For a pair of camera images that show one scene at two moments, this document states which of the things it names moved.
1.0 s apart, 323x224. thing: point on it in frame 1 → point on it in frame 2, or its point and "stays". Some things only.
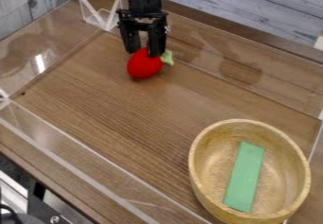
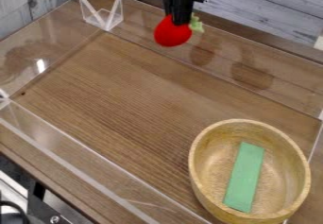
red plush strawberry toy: x=141 y=65 → x=172 y=35
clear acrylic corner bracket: x=102 y=18 stays
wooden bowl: x=248 y=171 stays
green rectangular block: x=241 y=190 stays
